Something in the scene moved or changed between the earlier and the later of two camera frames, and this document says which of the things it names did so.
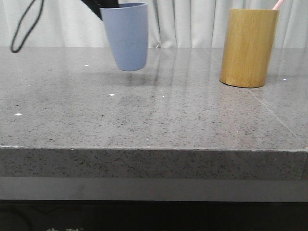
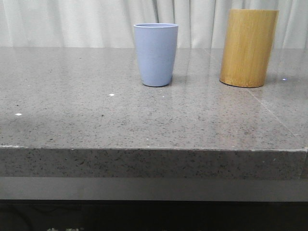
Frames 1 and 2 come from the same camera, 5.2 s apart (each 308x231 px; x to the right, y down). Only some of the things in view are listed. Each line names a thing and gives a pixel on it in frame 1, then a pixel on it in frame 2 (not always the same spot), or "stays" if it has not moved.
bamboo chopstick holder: [248, 47] stays
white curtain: [171, 23] stays
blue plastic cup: [127, 28] -> [156, 44]
